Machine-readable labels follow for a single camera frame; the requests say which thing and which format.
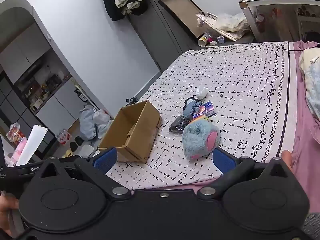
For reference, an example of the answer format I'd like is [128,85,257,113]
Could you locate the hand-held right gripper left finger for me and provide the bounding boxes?
[37,147,132,198]

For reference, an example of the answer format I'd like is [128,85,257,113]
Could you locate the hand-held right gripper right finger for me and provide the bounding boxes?
[196,147,294,200]

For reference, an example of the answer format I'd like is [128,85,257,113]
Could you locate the blue cloth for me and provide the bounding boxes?
[182,119,221,160]

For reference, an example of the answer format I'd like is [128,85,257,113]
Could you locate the brown cardboard box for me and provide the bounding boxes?
[98,100,162,164]

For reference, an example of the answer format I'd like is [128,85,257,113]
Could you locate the blue printed packet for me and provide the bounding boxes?
[192,101,217,120]

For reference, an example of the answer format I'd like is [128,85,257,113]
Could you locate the black cloth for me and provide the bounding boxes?
[169,116,193,133]

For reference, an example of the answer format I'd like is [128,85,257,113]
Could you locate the blue-grey cloth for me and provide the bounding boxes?
[182,102,200,117]

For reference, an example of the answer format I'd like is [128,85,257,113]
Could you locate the black white-stitched fabric piece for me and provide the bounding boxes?
[184,96,203,107]

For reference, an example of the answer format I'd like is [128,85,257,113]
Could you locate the small white bag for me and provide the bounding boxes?
[196,85,208,100]

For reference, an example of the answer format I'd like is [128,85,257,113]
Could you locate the person's left hand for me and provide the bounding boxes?
[0,191,20,237]

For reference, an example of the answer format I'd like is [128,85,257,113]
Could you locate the person's right hand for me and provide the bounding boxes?
[280,150,292,172]

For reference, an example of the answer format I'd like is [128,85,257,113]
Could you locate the white plastic container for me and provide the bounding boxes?
[81,144,94,157]

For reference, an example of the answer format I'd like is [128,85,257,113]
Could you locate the pink box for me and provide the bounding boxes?
[5,137,28,167]

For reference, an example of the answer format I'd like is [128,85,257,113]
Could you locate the white paper sheet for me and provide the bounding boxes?
[16,125,49,167]

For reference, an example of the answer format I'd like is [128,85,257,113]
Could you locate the grey plastic bag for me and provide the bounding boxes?
[79,104,98,141]

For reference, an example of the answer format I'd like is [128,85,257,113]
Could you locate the large white plastic bag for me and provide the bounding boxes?
[93,109,113,139]

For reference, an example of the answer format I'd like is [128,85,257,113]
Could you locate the red clear snack bag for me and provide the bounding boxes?
[6,122,27,143]

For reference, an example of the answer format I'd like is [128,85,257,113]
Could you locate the red and white snack pack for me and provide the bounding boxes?
[55,129,72,147]

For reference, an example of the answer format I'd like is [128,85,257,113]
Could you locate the pink bed sheet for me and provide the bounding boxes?
[150,40,320,193]

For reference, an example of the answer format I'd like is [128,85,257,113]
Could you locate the white black-patterned blanket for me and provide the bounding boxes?
[105,41,299,191]

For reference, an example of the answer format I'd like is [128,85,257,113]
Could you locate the assorted shelf clutter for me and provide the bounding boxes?
[15,66,73,108]

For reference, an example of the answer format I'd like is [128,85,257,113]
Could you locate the person's grey clothing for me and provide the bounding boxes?
[300,212,320,240]

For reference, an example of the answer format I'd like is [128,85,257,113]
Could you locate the light floral pillow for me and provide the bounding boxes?
[299,47,320,119]

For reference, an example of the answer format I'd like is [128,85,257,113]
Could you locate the dark grey door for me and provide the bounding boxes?
[130,0,200,73]

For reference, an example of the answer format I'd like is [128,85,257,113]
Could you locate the cream canvas bags pile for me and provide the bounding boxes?
[196,12,250,42]

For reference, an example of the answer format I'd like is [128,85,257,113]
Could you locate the black framed board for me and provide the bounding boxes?
[158,0,209,39]

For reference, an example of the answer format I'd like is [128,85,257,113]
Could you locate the black and cream hanging jacket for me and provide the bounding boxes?
[98,0,148,22]

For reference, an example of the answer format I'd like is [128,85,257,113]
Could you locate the white shelf unit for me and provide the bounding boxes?
[239,0,320,43]

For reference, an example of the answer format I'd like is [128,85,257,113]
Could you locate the cardboard tube rolls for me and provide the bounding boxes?
[297,5,320,18]

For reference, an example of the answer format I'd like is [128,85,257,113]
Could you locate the grey wall cabinet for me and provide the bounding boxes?
[0,0,100,160]

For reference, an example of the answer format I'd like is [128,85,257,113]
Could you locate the black cable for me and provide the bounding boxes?
[282,42,320,53]

